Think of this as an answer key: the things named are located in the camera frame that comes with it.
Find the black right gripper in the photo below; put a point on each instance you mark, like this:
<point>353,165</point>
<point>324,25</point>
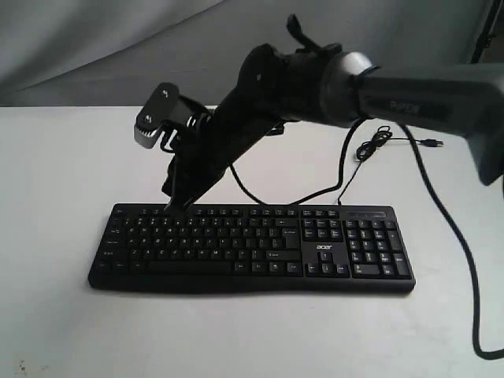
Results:
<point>204,152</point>

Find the black acer keyboard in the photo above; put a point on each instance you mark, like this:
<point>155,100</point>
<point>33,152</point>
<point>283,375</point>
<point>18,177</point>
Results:
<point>233,249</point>

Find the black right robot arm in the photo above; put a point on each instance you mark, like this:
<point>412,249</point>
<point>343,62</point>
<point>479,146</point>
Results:
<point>326,85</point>

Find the grey backdrop cloth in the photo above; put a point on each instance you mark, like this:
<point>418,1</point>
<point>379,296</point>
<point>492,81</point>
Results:
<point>114,53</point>

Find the black stand pole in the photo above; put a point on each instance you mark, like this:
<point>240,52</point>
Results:
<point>487,33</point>

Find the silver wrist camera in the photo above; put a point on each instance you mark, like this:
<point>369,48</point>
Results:
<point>156,111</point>

